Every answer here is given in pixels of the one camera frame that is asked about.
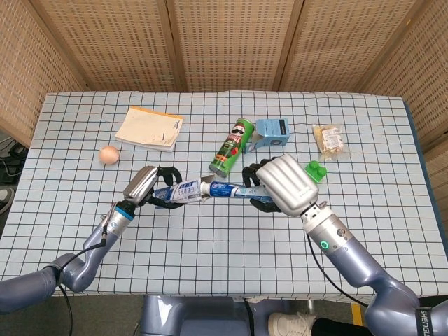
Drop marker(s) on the green toy building block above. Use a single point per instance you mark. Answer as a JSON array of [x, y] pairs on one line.
[[316, 171]]

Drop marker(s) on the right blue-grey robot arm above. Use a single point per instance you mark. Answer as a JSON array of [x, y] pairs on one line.
[[357, 266]]

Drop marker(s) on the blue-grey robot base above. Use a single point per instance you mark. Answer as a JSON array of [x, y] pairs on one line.
[[196, 318]]

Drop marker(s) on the clear-wrapped snack packet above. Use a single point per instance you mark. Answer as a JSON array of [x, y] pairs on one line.
[[330, 140]]

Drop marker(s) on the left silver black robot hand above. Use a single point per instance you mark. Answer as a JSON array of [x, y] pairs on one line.
[[140, 185]]

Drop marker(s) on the cream notebook with orange spine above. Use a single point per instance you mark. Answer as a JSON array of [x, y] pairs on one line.
[[148, 129]]

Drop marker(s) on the yellow floor tape strip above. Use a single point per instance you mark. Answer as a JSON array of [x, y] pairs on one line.
[[356, 314]]

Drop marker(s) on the blue white toothpaste tube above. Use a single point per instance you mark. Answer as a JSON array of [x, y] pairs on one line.
[[227, 189]]

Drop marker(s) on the blue checked tablecloth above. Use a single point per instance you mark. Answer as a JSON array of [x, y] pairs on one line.
[[224, 252]]

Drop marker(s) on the green Pringles can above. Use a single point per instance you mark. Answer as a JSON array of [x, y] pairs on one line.
[[229, 148]]

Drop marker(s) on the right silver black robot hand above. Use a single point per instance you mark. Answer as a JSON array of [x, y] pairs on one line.
[[287, 185]]

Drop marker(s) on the black trouser leg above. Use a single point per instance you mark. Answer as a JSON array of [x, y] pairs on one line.
[[339, 329]]

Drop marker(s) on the woven rattan screen panel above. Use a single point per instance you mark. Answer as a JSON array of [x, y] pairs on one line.
[[346, 42], [112, 42], [423, 77], [24, 70], [231, 42]]

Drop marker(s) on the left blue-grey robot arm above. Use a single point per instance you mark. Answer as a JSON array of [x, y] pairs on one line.
[[87, 262]]

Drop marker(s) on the white sneaker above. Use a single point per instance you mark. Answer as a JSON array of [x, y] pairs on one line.
[[290, 323]]

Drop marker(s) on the blue small carton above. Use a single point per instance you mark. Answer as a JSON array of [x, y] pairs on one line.
[[273, 131]]

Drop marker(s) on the blue white toothpaste carton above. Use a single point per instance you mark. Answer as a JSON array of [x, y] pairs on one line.
[[185, 190]]

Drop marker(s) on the brown egg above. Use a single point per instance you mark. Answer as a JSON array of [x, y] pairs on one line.
[[109, 154]]

